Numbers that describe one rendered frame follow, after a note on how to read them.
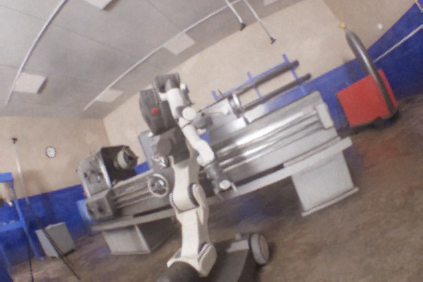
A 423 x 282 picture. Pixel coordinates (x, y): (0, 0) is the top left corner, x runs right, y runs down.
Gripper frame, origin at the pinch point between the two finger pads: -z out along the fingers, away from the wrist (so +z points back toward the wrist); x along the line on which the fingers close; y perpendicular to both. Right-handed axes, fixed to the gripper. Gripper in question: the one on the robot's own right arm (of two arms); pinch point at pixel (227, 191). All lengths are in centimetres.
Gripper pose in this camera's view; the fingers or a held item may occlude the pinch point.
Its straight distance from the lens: 112.5
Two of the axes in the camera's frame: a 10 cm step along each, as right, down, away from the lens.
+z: -5.3, -8.3, 1.7
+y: -3.4, 3.8, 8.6
